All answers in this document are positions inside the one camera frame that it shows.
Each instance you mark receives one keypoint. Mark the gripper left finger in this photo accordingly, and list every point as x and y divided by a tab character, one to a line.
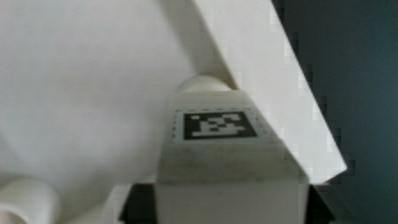
139	209

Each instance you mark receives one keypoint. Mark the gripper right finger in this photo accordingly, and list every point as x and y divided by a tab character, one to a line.
327	210

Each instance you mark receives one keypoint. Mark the white square table top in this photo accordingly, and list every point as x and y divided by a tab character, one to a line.
96	57

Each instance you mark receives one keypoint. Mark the white table leg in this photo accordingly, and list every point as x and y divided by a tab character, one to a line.
229	179

